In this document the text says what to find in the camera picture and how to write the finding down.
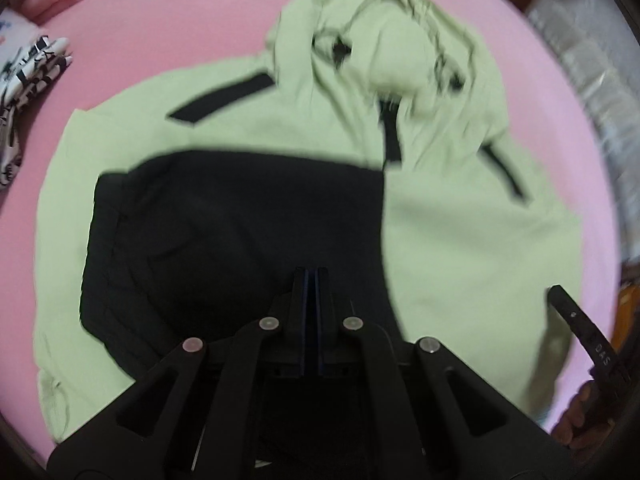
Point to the black and white printed cloth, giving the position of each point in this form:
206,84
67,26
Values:
30,90

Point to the lace-covered furniture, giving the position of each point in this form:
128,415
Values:
600,110

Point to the green and black hooded jacket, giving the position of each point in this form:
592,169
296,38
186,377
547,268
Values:
450,235

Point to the pink bed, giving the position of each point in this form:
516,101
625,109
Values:
150,45

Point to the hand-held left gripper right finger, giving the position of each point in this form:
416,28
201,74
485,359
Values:
324,310

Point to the wooden drawer cabinet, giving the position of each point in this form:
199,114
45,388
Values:
631,290

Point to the person's right hand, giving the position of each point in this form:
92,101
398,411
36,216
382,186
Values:
580,420

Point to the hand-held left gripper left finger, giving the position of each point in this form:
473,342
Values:
300,310

